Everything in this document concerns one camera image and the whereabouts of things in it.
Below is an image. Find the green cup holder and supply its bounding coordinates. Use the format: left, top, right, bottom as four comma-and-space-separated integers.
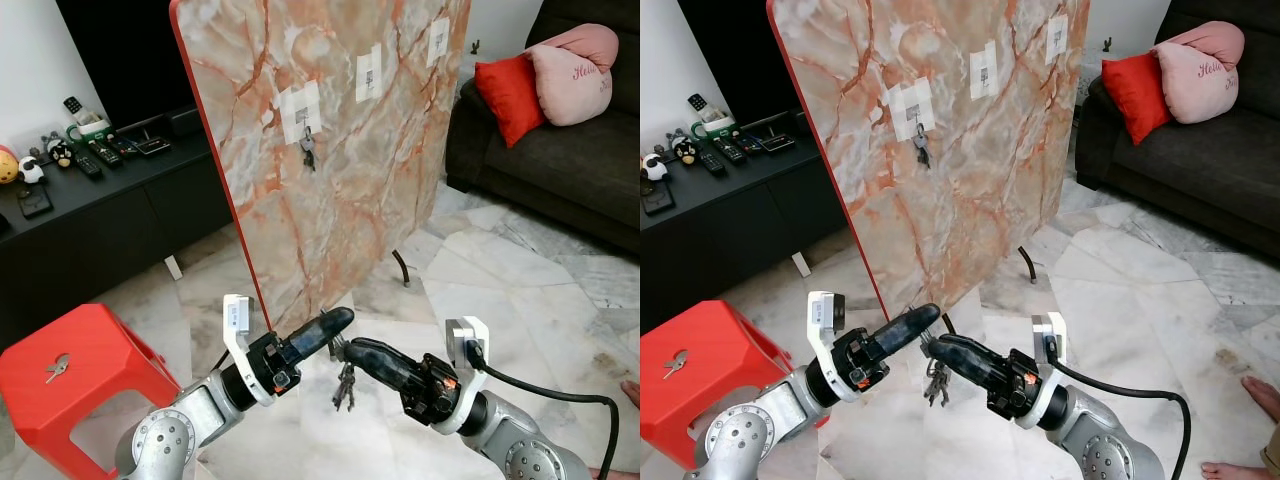
68, 105, 113, 141
695, 103, 739, 139

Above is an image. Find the red plastic stool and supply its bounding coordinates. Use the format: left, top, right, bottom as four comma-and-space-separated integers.
640, 298, 831, 471
0, 303, 183, 480

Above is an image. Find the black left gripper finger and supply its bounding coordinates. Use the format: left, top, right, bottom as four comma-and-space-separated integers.
873, 303, 942, 359
285, 307, 356, 366

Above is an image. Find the black TV console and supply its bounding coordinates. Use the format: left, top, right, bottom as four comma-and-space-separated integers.
0, 105, 236, 351
640, 105, 846, 336

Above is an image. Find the pink cushion with lettering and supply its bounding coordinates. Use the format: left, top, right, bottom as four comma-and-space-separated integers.
527, 22, 621, 128
1152, 20, 1247, 126

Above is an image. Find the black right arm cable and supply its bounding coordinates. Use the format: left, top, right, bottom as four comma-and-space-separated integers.
1052, 355, 1193, 480
472, 345, 621, 480

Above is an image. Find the red cushion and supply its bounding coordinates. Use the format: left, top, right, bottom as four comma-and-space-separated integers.
473, 53, 546, 149
1102, 50, 1173, 147

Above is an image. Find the marble pattern folding table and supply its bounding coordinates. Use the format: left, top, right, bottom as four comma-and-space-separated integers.
168, 0, 473, 331
765, 0, 1091, 336

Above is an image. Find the dark fabric sofa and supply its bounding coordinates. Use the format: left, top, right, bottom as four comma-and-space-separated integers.
1075, 0, 1280, 266
445, 0, 641, 256

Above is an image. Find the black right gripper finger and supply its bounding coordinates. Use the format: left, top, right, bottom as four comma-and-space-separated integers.
346, 337, 426, 393
933, 333, 1011, 391

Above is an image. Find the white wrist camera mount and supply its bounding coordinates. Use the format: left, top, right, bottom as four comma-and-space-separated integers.
1018, 312, 1069, 431
221, 293, 276, 406
806, 290, 861, 403
432, 316, 493, 436

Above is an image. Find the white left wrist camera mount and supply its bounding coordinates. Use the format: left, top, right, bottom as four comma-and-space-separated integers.
221, 293, 276, 406
806, 290, 861, 403

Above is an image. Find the dark metal key bunch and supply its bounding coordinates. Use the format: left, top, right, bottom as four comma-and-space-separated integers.
925, 338, 951, 408
332, 340, 359, 413

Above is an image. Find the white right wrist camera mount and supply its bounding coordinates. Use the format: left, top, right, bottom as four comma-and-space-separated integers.
1018, 312, 1069, 431
432, 316, 493, 436

